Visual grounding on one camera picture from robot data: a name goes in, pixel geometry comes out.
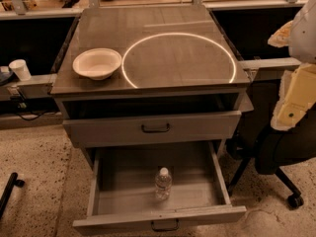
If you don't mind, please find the clear plastic water bottle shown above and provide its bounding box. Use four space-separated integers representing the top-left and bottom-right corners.
155 167 173 200

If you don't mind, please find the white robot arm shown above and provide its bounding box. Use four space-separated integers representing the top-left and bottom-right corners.
268 0 316 130

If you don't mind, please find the grey drawer cabinet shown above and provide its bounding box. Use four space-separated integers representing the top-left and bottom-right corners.
49 4 255 237

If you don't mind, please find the grey upper drawer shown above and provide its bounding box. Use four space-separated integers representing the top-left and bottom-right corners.
63 111 241 148

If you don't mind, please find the grey open middle drawer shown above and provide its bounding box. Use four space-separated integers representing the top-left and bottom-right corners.
73 141 246 235

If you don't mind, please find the white paper bowl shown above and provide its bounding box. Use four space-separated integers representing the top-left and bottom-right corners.
72 48 122 80

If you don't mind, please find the black office chair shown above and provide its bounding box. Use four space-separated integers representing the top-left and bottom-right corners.
226 80 316 209

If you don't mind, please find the white paper cup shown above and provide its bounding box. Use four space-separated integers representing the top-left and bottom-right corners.
9 59 32 81

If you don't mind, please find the black bar on floor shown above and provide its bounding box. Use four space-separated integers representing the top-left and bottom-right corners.
0 172 25 219

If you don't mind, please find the black upper drawer handle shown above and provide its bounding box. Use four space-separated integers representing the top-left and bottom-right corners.
141 123 171 133

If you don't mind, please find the black drawer handle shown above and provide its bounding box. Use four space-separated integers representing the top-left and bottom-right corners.
150 219 180 232
141 123 171 133

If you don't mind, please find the grey metal frame rail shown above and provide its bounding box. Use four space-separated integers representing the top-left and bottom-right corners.
240 57 301 81

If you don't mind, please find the black middle drawer handle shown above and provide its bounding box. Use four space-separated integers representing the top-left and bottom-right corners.
150 219 180 232

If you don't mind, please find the black cable and plug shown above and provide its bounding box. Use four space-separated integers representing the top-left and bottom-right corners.
7 86 50 121

